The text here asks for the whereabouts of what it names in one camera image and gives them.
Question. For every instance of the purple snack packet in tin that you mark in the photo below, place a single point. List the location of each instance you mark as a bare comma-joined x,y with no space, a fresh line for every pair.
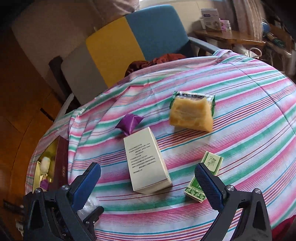
44,184

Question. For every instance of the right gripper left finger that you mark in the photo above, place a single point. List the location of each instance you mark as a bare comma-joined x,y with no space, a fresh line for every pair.
52,215

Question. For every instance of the purple snack packet on bed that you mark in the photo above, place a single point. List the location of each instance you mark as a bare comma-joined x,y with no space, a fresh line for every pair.
128,123

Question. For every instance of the pink curtain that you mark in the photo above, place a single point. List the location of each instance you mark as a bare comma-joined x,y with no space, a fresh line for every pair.
249,15

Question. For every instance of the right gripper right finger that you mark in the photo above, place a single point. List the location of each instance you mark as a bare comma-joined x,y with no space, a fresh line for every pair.
253,223

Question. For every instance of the pink green striped bedsheet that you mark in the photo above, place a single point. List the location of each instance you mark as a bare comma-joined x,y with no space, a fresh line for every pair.
253,130

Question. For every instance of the gold metal tin box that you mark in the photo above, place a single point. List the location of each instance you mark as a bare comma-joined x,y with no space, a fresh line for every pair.
51,168

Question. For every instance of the grey yellow blue headboard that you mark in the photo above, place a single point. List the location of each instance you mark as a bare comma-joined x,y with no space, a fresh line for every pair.
103,58

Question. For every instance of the green white small box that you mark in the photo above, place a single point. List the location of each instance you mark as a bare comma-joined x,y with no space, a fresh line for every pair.
195,188

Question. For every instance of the packaged yellow cake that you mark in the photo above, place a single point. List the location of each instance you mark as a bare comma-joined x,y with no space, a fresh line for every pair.
192,110

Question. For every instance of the dark red cloth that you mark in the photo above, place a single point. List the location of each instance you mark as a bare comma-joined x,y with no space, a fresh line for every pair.
138,65

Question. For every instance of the white wrapped ball on bed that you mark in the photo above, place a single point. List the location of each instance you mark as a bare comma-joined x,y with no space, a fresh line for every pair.
88,207

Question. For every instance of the white product box on desk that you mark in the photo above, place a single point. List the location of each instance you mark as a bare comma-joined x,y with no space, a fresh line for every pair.
211,19

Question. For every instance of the cream wrapped bun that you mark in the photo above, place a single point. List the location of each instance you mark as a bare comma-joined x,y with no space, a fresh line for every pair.
45,165

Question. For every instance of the white cardboard box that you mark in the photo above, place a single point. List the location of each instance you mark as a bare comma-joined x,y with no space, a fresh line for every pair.
147,168

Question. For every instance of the wooden desk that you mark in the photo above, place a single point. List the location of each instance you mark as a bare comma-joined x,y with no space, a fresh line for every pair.
231,38

